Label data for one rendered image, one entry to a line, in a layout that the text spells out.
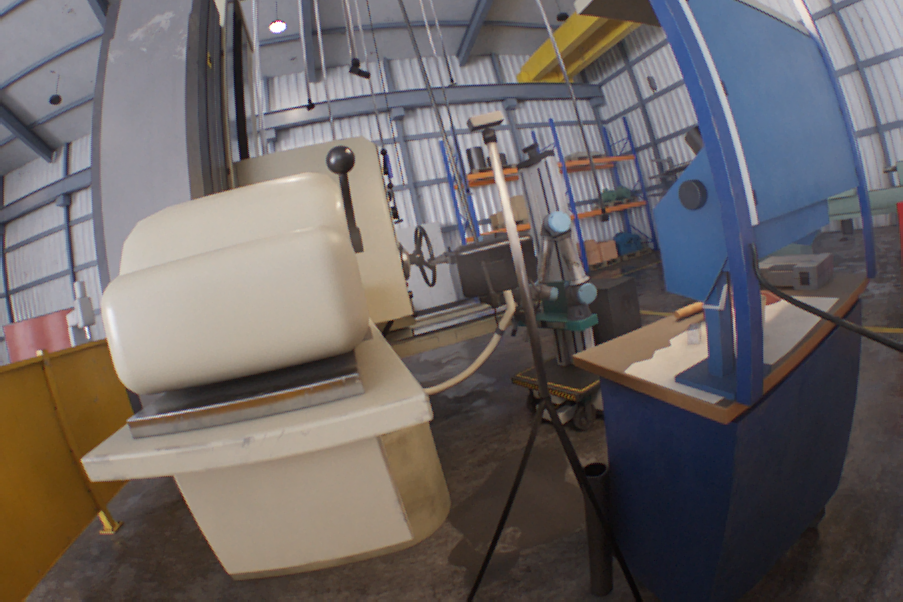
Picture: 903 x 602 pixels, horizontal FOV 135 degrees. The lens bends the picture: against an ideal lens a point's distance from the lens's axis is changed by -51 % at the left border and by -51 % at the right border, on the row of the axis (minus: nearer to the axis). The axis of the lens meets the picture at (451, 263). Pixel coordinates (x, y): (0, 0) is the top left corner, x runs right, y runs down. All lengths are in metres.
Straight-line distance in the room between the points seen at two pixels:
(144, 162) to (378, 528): 1.13
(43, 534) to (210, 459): 2.49
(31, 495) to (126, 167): 2.00
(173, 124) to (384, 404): 1.11
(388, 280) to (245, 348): 1.41
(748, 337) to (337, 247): 0.55
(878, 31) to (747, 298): 9.23
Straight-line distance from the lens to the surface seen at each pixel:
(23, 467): 2.69
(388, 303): 1.68
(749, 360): 0.63
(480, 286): 1.65
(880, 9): 9.78
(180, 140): 1.22
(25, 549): 2.64
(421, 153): 10.31
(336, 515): 0.37
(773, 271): 1.35
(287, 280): 0.29
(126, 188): 1.27
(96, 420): 3.29
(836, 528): 1.83
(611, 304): 2.54
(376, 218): 1.69
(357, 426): 0.25
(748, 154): 0.68
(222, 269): 0.30
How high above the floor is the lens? 1.28
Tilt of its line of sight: 2 degrees down
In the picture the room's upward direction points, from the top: 13 degrees counter-clockwise
